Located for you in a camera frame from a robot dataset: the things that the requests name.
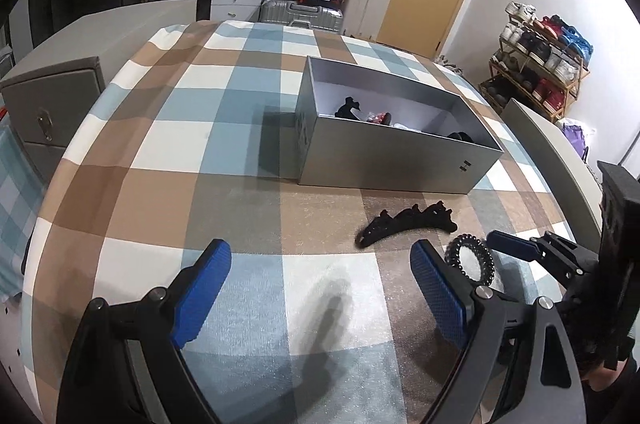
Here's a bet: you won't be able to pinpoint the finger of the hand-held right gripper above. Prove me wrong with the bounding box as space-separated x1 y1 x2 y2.
487 229 599 286

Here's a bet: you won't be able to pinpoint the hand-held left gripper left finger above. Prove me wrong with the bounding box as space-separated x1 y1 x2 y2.
57 238 233 424

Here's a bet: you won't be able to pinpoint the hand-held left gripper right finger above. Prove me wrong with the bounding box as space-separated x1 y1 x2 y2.
410 238 588 424

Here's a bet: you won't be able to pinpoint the black spiral hair tie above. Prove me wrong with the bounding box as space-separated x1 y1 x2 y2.
444 233 497 285

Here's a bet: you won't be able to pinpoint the silver cardboard box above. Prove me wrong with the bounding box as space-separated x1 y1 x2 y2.
295 56 505 195

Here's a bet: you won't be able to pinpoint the person's right forearm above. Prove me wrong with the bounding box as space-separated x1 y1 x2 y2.
582 354 640 424

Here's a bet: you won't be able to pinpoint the purple bag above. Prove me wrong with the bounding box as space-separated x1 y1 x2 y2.
560 119 596 160

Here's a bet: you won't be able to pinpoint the plaid bed sheet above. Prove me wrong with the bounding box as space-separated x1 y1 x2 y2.
20 19 576 424

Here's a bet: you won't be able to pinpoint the wooden shoe rack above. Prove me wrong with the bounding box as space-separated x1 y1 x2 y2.
477 12 591 125

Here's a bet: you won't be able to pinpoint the rows of shoes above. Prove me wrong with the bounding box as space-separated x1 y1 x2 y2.
482 0 596 112

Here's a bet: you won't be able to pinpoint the grey nightstand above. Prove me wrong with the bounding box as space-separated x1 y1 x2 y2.
0 56 106 182

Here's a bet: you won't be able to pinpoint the grey bedside drawer cabinet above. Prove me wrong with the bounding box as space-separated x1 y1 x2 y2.
10 0 199 80

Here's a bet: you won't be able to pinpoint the silver suitcase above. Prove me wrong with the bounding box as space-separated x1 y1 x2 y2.
258 0 346 35

